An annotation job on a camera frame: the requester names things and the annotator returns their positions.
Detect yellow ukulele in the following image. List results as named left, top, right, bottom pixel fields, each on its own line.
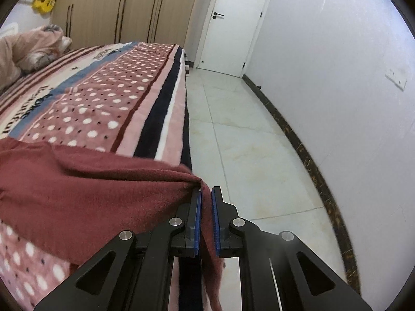
left=31, top=0, right=56, bottom=14

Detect beige wooden wardrobe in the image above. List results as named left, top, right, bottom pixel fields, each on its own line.
left=52, top=0, right=208, bottom=51

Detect white wall socket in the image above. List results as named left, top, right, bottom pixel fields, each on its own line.
left=385, top=69, right=408, bottom=90

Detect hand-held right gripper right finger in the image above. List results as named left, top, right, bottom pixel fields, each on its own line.
left=211, top=186, right=373, bottom=311

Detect dark red pants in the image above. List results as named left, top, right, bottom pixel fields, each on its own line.
left=0, top=139, right=226, bottom=311

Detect pink crumpled quilt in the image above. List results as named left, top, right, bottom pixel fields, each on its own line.
left=0, top=25, right=73, bottom=92

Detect bed with patterned pink blanket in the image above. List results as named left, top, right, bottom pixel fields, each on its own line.
left=0, top=41, right=208, bottom=311

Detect white door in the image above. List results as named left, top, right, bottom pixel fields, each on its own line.
left=194, top=0, right=275, bottom=78

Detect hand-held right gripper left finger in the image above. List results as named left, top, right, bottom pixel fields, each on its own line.
left=33, top=189, right=202, bottom=311

